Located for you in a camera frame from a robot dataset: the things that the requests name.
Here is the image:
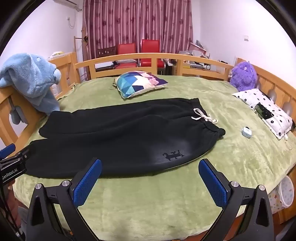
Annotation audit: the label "white air conditioner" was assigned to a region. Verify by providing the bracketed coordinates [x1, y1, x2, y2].
[63, 0, 82, 11]

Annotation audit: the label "dark cloth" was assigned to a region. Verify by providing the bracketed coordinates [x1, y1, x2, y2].
[254, 103, 274, 120]

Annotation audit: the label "wooden bed frame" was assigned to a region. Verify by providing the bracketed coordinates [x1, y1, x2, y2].
[0, 52, 296, 223]

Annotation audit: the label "maroon striped curtain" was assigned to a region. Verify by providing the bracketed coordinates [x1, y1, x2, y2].
[83, 0, 193, 59]

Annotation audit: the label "wooden coat rack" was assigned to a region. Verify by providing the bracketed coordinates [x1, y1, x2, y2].
[74, 27, 89, 81]

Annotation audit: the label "blue plush toy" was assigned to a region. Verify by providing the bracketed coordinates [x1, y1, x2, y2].
[0, 54, 62, 124]

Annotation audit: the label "desk clutter pile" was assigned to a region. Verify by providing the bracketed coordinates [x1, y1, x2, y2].
[178, 40, 211, 70]

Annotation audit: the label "white plastic bin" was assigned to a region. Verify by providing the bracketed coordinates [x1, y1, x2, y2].
[279, 175, 295, 208]

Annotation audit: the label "small white case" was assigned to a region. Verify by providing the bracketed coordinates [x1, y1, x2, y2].
[240, 126, 252, 139]

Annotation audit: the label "dark wooden chair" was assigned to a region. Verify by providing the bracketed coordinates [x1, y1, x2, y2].
[96, 46, 117, 59]

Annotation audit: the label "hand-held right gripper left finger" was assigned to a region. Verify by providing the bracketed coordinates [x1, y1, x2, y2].
[26, 158, 102, 241]

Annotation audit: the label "white floral pillow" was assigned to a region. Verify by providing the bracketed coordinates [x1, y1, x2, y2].
[232, 88, 294, 141]

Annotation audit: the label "green fleece blanket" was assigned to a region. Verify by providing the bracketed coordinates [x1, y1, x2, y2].
[13, 74, 296, 241]

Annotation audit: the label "black pants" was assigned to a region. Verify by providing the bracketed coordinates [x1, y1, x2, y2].
[24, 98, 226, 179]

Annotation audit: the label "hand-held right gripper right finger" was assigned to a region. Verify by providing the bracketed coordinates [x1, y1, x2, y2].
[198, 159, 275, 241]

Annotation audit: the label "geometric patterned pillow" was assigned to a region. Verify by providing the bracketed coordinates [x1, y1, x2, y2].
[113, 71, 169, 99]

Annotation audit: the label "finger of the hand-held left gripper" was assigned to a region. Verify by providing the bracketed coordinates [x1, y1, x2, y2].
[0, 143, 16, 158]

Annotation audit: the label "purple plush toy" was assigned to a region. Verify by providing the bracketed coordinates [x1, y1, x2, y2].
[229, 61, 258, 92]

